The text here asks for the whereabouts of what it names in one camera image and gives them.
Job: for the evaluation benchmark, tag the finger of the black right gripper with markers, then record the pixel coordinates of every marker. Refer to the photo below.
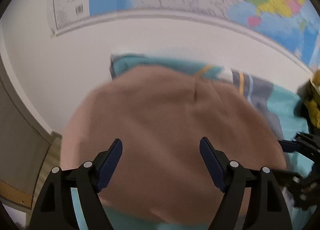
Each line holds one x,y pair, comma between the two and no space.
303,143
305,191

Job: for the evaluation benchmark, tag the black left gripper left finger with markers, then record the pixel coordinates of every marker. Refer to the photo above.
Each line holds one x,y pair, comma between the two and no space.
54,207

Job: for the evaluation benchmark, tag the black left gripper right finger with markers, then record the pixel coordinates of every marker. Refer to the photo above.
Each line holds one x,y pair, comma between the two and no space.
267,208

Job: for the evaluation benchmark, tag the pink garment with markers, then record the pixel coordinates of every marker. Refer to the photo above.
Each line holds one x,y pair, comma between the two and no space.
160,116

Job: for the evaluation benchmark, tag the mustard yellow garment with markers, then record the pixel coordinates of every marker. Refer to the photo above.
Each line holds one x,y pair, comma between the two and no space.
310,96

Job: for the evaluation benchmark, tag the teal geometric bed sheet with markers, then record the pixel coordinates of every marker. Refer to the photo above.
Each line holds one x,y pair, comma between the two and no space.
276,103

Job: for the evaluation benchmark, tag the wooden bed frame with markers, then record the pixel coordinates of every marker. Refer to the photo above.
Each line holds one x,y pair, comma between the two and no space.
15,196

